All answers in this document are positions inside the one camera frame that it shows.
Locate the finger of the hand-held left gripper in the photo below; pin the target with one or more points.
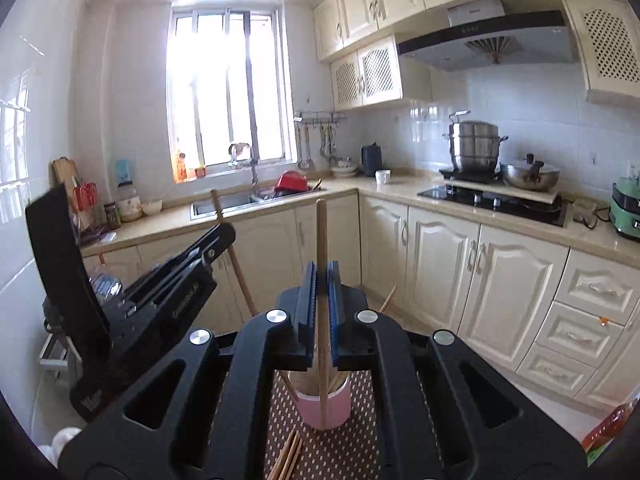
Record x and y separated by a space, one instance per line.
60 250
190 260

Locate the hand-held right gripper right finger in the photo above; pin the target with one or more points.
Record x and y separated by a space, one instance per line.
334 310

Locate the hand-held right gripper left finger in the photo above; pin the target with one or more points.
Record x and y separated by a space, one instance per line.
310 305

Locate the single wooden chopstick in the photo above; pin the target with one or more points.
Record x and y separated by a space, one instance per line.
240 275
389 299
321 230

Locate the pink cup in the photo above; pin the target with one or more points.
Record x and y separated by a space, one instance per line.
325 410

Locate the group of wooden chopsticks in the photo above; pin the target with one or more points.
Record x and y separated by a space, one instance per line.
285 457

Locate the hanging metal utensils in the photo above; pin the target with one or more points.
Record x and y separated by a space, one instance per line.
327 142

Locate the purple cloth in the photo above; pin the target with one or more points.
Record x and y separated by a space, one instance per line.
97 236

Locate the red kitchen utensil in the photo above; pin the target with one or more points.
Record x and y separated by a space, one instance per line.
85 194

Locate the small dark jar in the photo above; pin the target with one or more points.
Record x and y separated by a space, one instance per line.
111 216

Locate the white bowl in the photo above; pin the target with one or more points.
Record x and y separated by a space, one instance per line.
152 208

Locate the steel kitchen sink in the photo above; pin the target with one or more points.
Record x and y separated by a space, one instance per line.
230 202

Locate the wooden cutting board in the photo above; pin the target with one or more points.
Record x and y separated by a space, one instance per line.
67 180

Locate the large labelled glass jar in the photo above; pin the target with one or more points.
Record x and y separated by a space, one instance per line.
130 205

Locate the small red jar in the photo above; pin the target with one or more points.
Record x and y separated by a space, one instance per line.
200 171

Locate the white metal rack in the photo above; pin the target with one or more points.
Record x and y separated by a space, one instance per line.
52 352

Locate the steel kitchen faucet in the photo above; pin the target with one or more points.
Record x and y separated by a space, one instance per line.
252 170

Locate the cream base kitchen cabinets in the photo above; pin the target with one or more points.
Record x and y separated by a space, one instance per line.
440 270

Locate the red bowl at sink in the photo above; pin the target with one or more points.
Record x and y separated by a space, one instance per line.
291 182

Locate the brown polka-dot tablecloth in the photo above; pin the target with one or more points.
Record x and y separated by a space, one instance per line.
350 445

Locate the stack of white bowls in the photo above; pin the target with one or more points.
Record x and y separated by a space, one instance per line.
345 169

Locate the white mug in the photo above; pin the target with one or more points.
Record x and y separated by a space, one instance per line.
383 176

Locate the pale grey waste bin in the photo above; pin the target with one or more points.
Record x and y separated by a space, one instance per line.
62 444

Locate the dark blue electric kettle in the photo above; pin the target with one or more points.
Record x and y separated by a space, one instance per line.
371 160

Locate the kitchen window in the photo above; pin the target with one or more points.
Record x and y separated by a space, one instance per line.
225 90

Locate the black gas stove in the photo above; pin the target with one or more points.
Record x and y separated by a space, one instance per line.
500 207

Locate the stainless steel steamer pot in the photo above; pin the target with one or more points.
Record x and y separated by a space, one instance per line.
475 147

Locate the light wooden board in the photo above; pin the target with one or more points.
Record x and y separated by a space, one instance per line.
520 195

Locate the cream cabinet drawer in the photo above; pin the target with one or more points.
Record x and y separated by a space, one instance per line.
557 371
597 285
580 334

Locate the steel wok with lid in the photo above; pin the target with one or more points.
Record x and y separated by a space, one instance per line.
530 175

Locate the orange plastic bottle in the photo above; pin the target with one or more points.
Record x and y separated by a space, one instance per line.
607 427

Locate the black range hood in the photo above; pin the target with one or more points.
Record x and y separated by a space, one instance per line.
480 42

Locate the green electric cooker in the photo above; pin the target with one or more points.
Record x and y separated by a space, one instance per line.
627 210

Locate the blue wall holder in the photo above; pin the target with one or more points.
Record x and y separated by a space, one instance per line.
125 171

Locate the metal utensil rail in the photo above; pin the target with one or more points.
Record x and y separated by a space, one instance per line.
320 117

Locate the cream lattice-door wall cabinet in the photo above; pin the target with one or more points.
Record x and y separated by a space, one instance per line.
370 77
607 50

